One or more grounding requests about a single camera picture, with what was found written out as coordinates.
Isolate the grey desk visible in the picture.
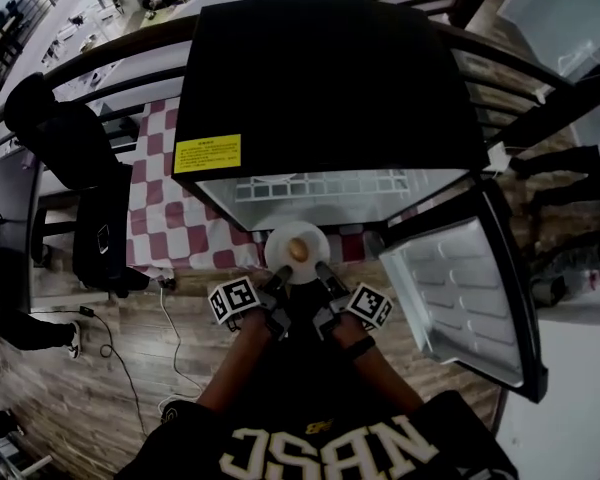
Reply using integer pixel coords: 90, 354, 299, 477
0, 145, 46, 314

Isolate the black mini fridge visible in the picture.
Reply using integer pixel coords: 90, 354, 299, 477
171, 0, 550, 404

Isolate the black office chair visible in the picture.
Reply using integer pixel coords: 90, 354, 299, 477
3, 71, 151, 299

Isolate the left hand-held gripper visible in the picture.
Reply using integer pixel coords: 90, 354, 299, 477
208, 265, 295, 342

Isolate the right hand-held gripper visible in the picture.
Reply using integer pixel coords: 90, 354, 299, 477
312, 260, 394, 342

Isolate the white table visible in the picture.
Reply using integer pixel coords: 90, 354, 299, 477
494, 287, 600, 480

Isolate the black curved railing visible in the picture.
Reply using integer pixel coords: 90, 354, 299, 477
0, 0, 600, 169

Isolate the person's right forearm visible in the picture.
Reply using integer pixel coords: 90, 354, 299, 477
332, 312, 425, 417

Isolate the person's black lettered jersey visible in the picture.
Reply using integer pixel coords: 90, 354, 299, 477
112, 317, 519, 480

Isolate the person's left forearm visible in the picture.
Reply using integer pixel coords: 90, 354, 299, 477
197, 310, 272, 414

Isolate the black cable with adapter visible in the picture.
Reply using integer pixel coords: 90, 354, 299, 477
77, 305, 149, 437

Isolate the white cable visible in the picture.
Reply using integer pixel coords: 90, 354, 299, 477
157, 285, 206, 417

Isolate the black wristband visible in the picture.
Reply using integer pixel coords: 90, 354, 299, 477
346, 334, 377, 360

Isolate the small white plate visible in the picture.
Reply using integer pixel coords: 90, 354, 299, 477
263, 220, 331, 285

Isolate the white power adapter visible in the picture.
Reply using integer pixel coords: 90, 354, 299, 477
487, 141, 512, 172

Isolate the red white checkered tablecloth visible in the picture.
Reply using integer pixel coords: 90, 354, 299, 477
124, 98, 396, 282

